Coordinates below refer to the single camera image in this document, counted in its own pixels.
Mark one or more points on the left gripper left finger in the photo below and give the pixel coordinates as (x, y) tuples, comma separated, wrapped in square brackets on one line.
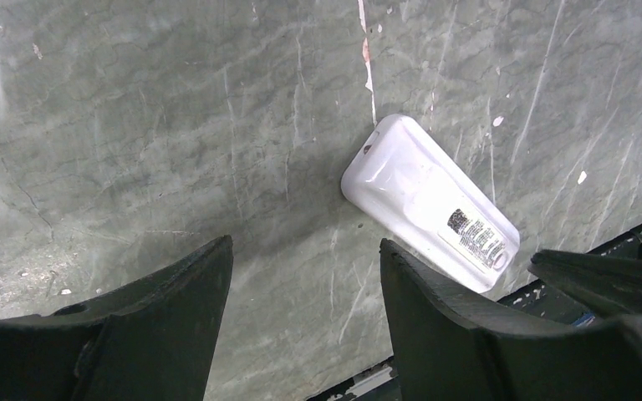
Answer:
[(151, 339)]

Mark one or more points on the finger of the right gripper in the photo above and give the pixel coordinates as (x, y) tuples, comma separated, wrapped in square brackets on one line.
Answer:
[(609, 286)]

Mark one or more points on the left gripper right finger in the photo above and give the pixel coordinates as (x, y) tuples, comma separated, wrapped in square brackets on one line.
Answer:
[(451, 343)]

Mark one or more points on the white remote control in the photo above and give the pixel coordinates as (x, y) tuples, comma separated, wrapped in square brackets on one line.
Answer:
[(404, 180)]

